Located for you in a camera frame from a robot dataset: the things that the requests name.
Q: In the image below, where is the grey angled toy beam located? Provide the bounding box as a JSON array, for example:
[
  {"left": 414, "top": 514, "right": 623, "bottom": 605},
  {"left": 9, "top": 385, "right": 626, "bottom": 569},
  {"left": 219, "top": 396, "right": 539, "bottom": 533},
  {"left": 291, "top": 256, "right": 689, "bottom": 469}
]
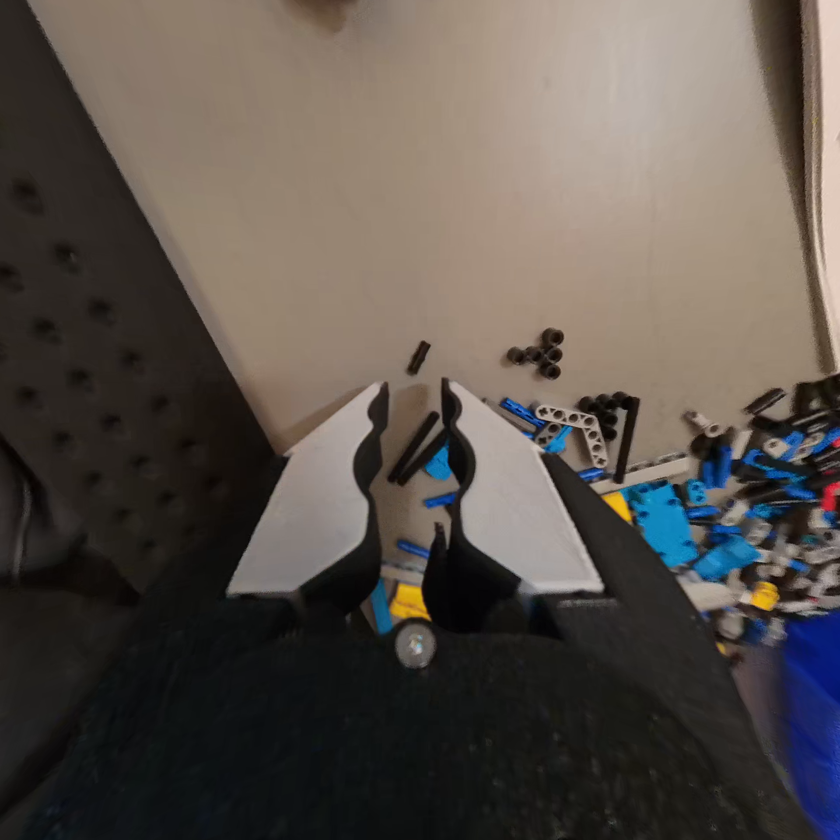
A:
[{"left": 533, "top": 403, "right": 599, "bottom": 465}]

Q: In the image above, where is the black toy connector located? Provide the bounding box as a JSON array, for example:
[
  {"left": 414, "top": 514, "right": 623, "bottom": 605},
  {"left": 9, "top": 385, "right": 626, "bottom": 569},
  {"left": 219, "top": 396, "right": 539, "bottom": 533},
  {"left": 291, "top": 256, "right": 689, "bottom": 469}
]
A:
[{"left": 506, "top": 327, "right": 565, "bottom": 381}]

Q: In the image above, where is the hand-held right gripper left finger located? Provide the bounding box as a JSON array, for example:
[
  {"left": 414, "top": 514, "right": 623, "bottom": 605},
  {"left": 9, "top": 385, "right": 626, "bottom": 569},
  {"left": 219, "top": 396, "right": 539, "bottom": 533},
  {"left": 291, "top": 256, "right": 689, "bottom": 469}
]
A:
[{"left": 225, "top": 382, "right": 391, "bottom": 599}]

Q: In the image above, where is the pile of small toy pieces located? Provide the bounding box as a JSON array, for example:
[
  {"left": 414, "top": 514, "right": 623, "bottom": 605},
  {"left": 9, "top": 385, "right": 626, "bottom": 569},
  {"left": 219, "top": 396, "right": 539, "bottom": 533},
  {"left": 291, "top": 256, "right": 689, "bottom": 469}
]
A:
[{"left": 367, "top": 387, "right": 840, "bottom": 657}]

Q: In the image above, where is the black dimpled pad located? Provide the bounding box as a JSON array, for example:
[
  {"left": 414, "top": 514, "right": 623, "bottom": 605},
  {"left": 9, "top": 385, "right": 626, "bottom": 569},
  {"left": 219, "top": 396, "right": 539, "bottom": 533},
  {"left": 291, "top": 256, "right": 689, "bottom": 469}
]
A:
[{"left": 0, "top": 0, "right": 287, "bottom": 595}]

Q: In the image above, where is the black toy axle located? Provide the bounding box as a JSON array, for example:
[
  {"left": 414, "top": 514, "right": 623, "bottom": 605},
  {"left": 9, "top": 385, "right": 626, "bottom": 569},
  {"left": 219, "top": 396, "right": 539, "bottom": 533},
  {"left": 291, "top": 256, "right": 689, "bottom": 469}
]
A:
[
  {"left": 387, "top": 411, "right": 441, "bottom": 483},
  {"left": 397, "top": 430, "right": 454, "bottom": 487}
]

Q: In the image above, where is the blue plastic bin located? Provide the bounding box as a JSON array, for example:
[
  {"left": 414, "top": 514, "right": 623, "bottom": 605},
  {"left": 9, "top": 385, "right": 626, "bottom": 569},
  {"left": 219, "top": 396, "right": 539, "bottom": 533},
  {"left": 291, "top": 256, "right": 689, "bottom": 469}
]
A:
[{"left": 774, "top": 610, "right": 840, "bottom": 840}]

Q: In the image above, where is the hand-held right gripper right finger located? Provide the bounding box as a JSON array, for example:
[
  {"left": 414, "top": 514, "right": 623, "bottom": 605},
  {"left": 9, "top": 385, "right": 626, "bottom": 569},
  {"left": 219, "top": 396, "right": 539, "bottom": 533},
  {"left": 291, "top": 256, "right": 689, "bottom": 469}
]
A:
[{"left": 440, "top": 377, "right": 605, "bottom": 597}]

